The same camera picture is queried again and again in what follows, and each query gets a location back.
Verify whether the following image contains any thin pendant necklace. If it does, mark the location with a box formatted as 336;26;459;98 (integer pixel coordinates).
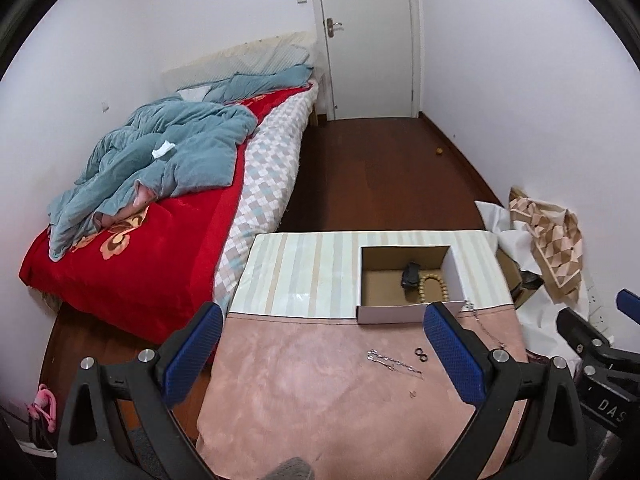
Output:
463;299;508;351

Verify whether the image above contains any wooden bead bracelet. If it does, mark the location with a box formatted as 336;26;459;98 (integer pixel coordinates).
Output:
418;272;450;305

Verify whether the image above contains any silver link bracelet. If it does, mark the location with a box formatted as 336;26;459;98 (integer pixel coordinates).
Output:
365;349;424;376

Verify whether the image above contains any black smart watch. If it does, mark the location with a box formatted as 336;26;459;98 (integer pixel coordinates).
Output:
400;261;421;290

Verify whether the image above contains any white cardboard box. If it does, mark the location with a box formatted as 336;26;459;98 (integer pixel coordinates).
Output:
356;245;466;325

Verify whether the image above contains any white power strip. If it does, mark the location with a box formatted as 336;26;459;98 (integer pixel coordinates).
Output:
582;268;614;344

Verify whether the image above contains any beige patterned scarf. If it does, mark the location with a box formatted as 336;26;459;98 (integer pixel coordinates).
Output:
509;186;585;306

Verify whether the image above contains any red blanket with flower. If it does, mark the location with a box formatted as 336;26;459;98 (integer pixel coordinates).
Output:
18;84;314;346

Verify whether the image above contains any pink clothes hanger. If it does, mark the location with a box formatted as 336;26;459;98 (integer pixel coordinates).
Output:
26;384;56;434

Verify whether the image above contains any teal quilt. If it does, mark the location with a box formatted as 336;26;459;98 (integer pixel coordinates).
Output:
48;64;312;261

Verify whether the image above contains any checkered mattress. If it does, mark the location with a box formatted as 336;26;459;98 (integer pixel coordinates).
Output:
213;80;319;311

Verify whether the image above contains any striped pillow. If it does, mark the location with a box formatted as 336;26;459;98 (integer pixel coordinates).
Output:
162;32;318;91

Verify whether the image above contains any white door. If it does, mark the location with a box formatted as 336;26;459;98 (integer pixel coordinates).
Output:
314;0;421;120

